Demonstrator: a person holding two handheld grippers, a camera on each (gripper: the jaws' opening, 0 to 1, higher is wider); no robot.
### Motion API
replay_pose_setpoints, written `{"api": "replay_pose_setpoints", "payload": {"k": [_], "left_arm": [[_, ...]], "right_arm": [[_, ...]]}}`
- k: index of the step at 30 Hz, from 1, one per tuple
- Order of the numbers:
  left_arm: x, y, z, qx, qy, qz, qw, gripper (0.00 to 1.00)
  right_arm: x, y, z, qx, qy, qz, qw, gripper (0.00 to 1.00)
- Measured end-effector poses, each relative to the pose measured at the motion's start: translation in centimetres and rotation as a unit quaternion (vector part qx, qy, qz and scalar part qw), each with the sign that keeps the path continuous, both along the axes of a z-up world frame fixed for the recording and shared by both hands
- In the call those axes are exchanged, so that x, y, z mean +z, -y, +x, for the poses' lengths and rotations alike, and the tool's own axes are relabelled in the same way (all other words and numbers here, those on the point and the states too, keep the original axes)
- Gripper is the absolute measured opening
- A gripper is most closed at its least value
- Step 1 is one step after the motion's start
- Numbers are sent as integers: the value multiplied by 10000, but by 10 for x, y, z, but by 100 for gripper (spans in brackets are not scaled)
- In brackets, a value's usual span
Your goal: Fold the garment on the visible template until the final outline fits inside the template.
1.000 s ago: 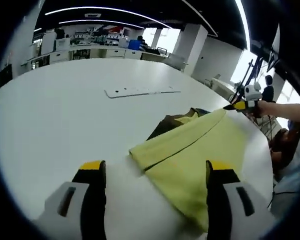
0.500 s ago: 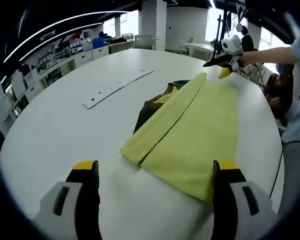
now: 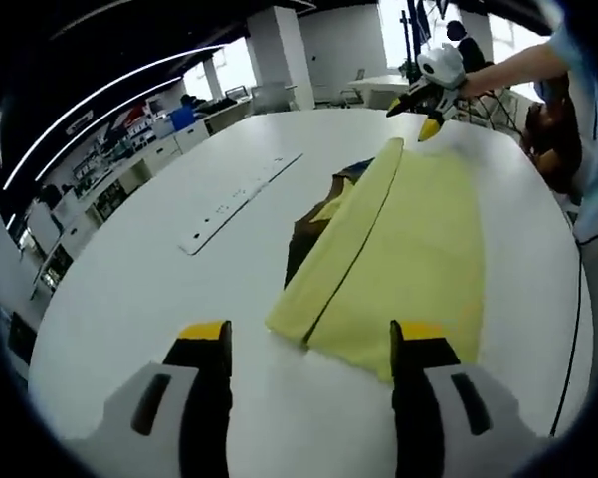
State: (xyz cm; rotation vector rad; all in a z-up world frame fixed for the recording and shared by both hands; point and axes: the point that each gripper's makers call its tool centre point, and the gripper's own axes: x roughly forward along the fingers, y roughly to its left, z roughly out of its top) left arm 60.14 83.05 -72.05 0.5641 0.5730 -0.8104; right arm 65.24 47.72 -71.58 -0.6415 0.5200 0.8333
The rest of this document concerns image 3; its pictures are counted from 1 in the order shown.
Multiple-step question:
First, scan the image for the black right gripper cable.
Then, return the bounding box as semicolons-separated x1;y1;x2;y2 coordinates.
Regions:
455;89;526;138

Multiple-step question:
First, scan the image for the person's grey mesh clothing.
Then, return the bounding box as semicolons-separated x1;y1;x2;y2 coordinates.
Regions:
574;233;598;399

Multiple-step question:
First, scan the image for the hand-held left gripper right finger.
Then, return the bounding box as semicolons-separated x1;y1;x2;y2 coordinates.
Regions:
388;318;553;478

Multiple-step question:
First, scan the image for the yellow blue grey garment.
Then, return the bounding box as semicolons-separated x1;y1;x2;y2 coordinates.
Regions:
263;136;488;385

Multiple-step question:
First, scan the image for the white table cover plate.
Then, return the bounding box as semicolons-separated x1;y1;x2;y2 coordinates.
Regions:
177;151;304;257

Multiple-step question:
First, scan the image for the person's right hand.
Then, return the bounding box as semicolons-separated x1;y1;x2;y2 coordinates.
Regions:
459;69;493;99

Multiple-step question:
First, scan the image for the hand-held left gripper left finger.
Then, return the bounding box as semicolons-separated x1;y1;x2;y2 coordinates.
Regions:
64;318;235;478

